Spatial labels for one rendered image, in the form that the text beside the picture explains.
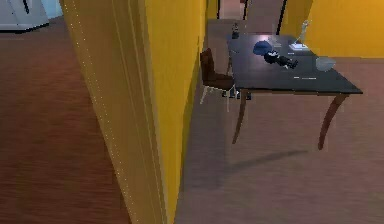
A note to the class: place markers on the brown chair with pale legs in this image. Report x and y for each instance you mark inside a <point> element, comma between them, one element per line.
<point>213,78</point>

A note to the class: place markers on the black table with brown legs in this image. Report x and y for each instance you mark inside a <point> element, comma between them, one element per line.
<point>266,75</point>

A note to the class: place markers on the dark small bottle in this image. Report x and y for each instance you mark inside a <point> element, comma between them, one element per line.
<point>235,31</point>

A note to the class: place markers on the black toy figure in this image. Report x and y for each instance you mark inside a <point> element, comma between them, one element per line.
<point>280,60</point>

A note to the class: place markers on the clear glass cup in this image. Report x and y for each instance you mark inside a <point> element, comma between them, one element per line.
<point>274,40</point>

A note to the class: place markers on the silver cutlery piece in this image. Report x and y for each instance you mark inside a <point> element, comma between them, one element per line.
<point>305,78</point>

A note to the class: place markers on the grey glass bowl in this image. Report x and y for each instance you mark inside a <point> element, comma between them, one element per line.
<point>325,63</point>

